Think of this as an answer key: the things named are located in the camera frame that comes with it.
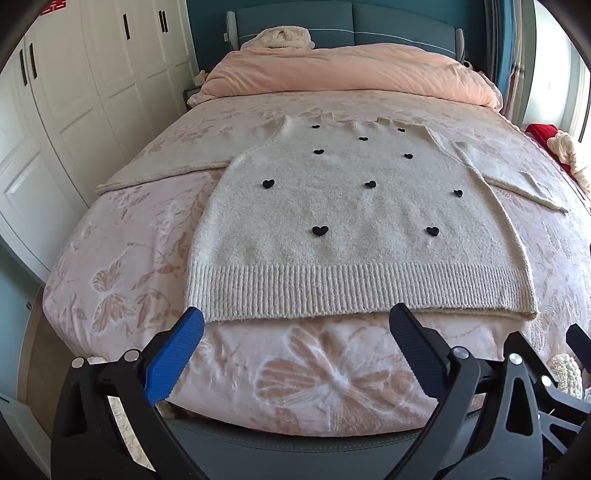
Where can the cream knitted cloth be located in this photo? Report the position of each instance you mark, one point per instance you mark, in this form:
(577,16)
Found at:
(572,154)

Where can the red paper wardrobe decoration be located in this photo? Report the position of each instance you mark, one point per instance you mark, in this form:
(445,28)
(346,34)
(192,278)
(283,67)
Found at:
(53,5)

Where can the light curtain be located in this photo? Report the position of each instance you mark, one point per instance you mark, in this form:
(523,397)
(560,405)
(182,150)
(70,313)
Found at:
(505,50)

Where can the teal upholstered headboard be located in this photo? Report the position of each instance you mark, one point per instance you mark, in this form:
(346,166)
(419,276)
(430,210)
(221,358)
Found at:
(351,23)

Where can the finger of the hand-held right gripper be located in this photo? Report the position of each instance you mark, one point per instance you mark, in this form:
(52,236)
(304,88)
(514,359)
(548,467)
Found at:
(579,342)
(518,340)

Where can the bed with floral blanket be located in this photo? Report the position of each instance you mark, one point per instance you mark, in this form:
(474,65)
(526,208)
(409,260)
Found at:
(115,277)

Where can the cream sweater with black hearts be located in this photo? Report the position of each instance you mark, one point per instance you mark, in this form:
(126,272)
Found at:
(351,221)

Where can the peach duvet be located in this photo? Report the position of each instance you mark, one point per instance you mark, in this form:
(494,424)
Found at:
(351,69)

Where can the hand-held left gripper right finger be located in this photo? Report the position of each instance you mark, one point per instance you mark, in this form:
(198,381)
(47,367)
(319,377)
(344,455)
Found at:
(415,353)

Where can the dark nightstand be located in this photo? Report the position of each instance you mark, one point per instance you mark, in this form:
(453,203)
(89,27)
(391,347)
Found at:
(188,94)

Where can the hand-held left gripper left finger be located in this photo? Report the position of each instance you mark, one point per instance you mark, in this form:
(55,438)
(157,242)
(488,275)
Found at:
(178,355)

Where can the cream fuzzy pillow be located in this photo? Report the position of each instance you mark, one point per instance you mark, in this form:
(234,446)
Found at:
(282,38)

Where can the cream fuzzy rug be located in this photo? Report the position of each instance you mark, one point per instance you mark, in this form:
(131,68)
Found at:
(568,371)

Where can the white wardrobe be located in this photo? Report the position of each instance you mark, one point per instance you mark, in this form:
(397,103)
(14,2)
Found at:
(69,106)

